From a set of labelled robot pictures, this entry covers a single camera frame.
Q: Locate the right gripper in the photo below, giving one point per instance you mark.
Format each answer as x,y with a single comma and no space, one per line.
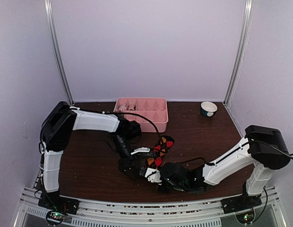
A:
163,190

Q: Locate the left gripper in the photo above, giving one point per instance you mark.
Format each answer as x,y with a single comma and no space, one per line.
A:
122,166

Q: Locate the argyle black red sock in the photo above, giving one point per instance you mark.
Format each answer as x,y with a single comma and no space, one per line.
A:
161,148

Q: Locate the pink divided organizer tray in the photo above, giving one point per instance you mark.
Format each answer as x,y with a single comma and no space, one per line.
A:
154,109

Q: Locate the beige striped sock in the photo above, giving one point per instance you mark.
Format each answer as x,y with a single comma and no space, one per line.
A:
131,107

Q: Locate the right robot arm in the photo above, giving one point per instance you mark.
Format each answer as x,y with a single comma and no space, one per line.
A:
261,146

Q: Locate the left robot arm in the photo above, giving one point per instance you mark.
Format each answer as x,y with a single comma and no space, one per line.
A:
56,132

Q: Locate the rolled socks in tray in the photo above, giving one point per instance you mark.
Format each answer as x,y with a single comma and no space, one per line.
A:
121,108

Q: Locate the white and teal bowl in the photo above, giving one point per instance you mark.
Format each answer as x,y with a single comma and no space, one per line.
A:
208,109

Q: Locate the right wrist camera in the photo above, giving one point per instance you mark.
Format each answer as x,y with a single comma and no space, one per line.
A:
153,175

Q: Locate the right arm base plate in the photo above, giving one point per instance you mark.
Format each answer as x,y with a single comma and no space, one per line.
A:
242,206

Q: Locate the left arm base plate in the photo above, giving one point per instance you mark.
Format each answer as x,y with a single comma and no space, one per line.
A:
58,210

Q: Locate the aluminium front rail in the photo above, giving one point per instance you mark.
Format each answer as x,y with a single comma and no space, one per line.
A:
200,213

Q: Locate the right aluminium frame post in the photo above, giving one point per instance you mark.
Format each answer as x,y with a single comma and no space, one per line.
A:
245,28

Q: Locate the aluminium frame post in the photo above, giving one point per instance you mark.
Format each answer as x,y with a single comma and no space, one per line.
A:
56,49
245,28

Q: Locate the left aluminium frame post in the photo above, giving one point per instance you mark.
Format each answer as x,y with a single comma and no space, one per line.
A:
56,49

